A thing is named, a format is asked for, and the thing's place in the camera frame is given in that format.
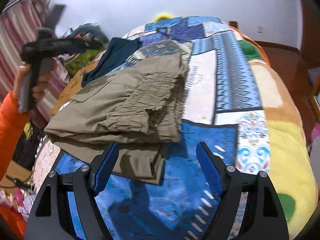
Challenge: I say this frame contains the wooden bed post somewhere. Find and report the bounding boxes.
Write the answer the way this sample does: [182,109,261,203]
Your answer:
[229,21,238,29]

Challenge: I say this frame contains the orange left sleeve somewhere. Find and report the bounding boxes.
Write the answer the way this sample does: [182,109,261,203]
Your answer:
[0,91,30,179]

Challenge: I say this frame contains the khaki pants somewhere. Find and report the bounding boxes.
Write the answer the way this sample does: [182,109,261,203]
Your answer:
[45,54,188,185]

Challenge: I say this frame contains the blue patchwork bedspread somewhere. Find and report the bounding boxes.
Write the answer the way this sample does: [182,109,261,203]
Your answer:
[32,16,271,240]

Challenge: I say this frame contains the person's left hand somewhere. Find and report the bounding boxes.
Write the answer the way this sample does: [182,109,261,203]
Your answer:
[12,61,57,103]

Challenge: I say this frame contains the white wall socket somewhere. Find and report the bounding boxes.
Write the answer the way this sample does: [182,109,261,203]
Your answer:
[257,26,263,34]

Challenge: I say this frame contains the dark navy folded garment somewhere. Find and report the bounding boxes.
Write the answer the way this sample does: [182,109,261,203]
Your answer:
[81,37,142,87]

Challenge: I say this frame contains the striped pink curtain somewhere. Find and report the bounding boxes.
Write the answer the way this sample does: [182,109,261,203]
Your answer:
[1,0,69,128]

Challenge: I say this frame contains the grey plush toy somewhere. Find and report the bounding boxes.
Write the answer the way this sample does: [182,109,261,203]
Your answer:
[68,23,109,44]

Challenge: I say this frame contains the yellow pillow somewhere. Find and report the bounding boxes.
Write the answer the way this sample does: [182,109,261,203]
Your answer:
[153,12,175,22]

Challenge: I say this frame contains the yellow green plush blanket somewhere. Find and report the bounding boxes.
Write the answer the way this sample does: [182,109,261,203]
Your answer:
[232,28,318,239]

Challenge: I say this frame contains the green patterned bag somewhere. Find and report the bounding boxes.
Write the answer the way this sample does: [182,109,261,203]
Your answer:
[63,47,106,77]

